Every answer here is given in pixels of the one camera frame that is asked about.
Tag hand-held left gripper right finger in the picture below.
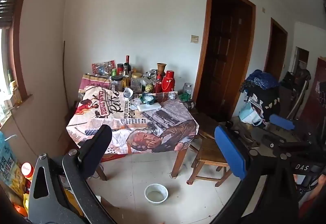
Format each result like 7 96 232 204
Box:
210 125 300 224

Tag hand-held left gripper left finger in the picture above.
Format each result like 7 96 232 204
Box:
27 124 118 224

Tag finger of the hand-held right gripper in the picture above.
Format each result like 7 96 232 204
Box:
262 135 310 150
269 114 310 138

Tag green snack wrapper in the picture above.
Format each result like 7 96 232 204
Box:
140 93 159 105

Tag wooden stool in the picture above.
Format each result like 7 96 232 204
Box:
187 138 233 187

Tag black bag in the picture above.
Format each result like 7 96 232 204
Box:
244 84 281 119

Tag wooden chair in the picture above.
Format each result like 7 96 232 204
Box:
190 109 222 140

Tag dark hanging clothes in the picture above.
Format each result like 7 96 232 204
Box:
280 69 312 92

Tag red cabinet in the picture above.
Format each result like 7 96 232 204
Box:
301 56 326 133

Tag pink printed paper bag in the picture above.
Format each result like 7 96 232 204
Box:
79 73 112 93

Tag black-lid plastic jar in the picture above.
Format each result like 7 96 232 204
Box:
111 76 124 92

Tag white bowl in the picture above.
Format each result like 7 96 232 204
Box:
144 183 169 205

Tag dark wooden door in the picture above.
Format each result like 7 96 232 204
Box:
192 0 256 123
263 17 289 82

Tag red-cap bottle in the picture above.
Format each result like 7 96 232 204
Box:
21 162 35 189

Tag clear yellow-label bottle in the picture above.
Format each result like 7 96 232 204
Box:
122 65 130 88

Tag gold-lid plastic jar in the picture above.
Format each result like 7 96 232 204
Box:
130 73 143 93

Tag red peanut bag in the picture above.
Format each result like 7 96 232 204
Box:
92 60 116 77

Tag thin wooden stick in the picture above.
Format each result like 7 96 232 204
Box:
63 40 70 113

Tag red sauce bottle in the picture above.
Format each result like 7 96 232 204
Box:
154 73 163 93

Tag dark wine bottle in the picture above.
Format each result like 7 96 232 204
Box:
124 55 132 74

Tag red thermos jug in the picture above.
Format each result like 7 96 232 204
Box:
161 70 175 92

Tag blue printed bag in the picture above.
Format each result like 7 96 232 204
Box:
0 131 26 204

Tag yellow bottle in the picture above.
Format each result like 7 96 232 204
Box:
10 81 23 105

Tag brown window frame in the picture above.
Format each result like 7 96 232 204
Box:
11 0 39 106

